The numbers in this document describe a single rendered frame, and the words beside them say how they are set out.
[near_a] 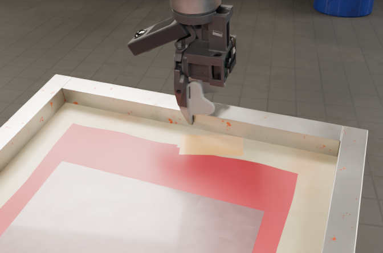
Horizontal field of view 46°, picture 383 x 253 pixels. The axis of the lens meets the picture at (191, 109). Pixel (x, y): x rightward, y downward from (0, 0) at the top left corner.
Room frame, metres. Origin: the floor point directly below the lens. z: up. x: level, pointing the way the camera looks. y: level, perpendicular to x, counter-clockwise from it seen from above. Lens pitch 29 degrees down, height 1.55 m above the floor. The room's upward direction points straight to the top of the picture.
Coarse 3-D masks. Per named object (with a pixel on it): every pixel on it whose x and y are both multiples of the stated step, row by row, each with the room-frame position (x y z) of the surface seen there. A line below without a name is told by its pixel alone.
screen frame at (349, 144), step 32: (32, 96) 0.74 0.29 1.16; (64, 96) 0.76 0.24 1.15; (96, 96) 0.73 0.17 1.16; (128, 96) 0.72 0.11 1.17; (160, 96) 0.72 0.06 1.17; (0, 128) 0.65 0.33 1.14; (32, 128) 0.67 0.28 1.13; (224, 128) 0.65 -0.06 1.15; (256, 128) 0.63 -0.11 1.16; (288, 128) 0.61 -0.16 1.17; (320, 128) 0.61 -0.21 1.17; (352, 128) 0.61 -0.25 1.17; (0, 160) 0.59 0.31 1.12; (352, 160) 0.54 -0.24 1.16; (352, 192) 0.48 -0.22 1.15; (352, 224) 0.43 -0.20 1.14
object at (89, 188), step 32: (96, 128) 0.68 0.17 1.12; (64, 160) 0.61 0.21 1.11; (96, 160) 0.60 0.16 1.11; (128, 160) 0.60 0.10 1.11; (160, 160) 0.60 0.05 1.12; (32, 192) 0.54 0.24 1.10; (64, 192) 0.54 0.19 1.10; (96, 192) 0.54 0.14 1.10; (128, 192) 0.53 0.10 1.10; (0, 224) 0.49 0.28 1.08; (32, 224) 0.48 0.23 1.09; (64, 224) 0.48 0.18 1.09; (96, 224) 0.48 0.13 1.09; (128, 224) 0.47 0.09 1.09
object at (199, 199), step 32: (192, 160) 0.59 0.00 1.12; (224, 160) 0.59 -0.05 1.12; (160, 192) 0.53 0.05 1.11; (192, 192) 0.53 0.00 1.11; (224, 192) 0.52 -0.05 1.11; (256, 192) 0.52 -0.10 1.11; (288, 192) 0.52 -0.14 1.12; (160, 224) 0.47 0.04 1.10; (192, 224) 0.47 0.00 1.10; (224, 224) 0.47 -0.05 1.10; (256, 224) 0.46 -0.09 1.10
